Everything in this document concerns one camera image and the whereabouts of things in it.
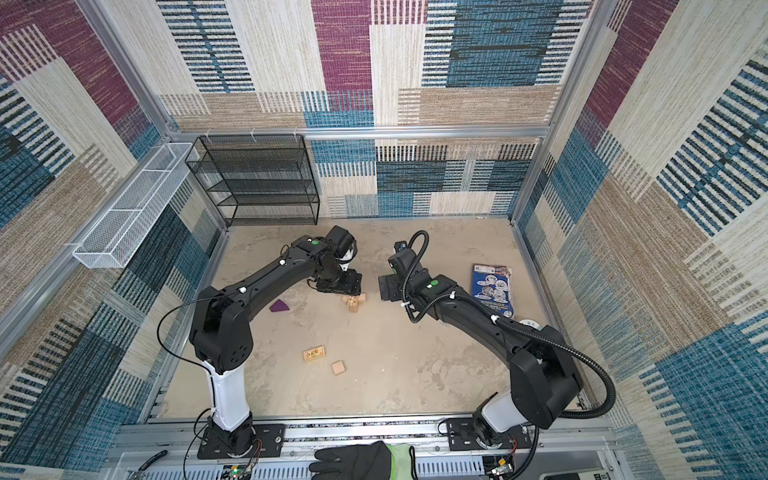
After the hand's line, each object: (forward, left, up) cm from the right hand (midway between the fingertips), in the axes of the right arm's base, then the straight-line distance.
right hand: (399, 284), depth 85 cm
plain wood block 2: (0, +14, -12) cm, 19 cm away
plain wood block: (+2, +12, -10) cm, 16 cm away
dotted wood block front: (-14, +25, -13) cm, 31 cm away
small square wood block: (-18, +18, -12) cm, 28 cm away
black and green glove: (-40, +9, -13) cm, 43 cm away
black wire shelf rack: (+44, +49, +5) cm, 66 cm away
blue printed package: (+6, -30, -12) cm, 33 cm away
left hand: (+2, +14, -3) cm, 14 cm away
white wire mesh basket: (+5, +67, +20) cm, 70 cm away
